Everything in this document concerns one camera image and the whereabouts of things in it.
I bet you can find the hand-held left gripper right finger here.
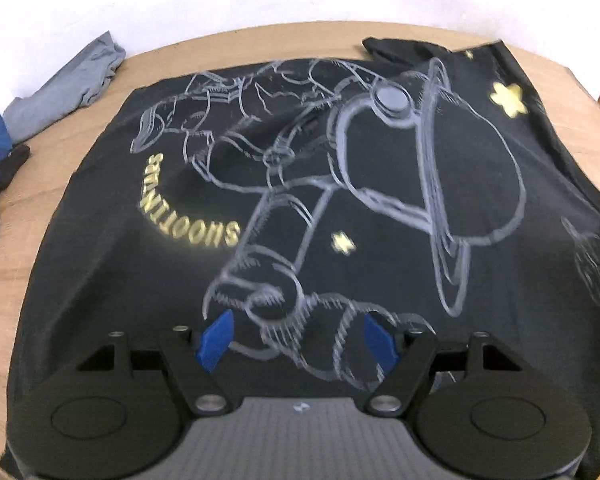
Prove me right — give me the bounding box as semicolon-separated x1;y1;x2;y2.
362;311;519;417

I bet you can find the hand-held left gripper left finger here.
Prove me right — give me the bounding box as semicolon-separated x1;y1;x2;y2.
77;309;236;417

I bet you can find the black printed t-shirt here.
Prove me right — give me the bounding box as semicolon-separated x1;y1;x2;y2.
0;36;600;480

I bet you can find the black garment with pink trim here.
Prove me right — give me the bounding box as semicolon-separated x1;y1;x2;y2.
0;144;31;226

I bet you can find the large grey garment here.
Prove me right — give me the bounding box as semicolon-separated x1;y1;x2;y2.
2;31;127;143

